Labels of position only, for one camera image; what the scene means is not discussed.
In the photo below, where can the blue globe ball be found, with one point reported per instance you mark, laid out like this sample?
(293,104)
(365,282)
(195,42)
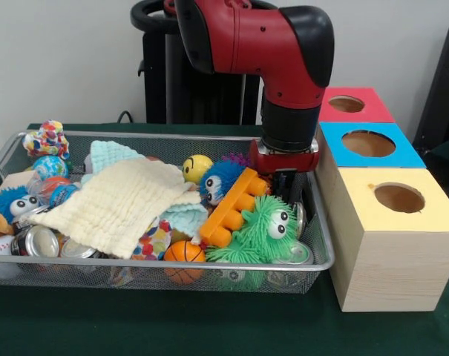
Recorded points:
(49,167)

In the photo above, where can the robot pedestal with red flange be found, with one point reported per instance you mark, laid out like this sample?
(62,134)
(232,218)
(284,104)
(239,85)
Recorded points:
(157,92)

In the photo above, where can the large blue spiky puffer toy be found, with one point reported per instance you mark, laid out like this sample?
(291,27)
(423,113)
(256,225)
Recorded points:
(5,200)

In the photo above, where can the light blue cloth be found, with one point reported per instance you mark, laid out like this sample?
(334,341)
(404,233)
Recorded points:
(109,152)

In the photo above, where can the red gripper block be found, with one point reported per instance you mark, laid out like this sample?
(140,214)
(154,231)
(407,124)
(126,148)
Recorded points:
(283,161)

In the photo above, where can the silver mesh bin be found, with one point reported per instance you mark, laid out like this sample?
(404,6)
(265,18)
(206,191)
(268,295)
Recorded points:
(61,278)

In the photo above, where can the green spiky puffer toy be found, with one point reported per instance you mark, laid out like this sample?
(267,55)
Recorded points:
(261,237)

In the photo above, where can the orange plastic toy brick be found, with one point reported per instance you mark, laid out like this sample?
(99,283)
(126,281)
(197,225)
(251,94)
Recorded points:
(228,211)

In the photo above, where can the black standing panel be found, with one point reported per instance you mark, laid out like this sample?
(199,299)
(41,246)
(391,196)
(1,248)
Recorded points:
(443,81)

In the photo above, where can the knotted polka dot cloth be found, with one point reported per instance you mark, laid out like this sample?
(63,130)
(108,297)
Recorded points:
(46,141)

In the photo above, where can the cream yellow cloth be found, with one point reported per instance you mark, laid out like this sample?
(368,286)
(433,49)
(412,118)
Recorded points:
(116,200)

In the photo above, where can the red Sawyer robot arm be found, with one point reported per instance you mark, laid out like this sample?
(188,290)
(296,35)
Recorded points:
(261,41)

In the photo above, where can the orange toy basketball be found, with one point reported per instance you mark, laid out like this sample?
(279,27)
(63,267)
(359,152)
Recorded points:
(183,254)

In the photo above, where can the yellow smiley ball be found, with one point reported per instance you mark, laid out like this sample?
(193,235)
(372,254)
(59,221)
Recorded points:
(196,168)

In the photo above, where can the wooden three-hole box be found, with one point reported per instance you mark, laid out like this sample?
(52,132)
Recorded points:
(387,267)

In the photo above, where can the small blue spiky puffer toy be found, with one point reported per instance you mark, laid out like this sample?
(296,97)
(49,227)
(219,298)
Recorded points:
(224,174)

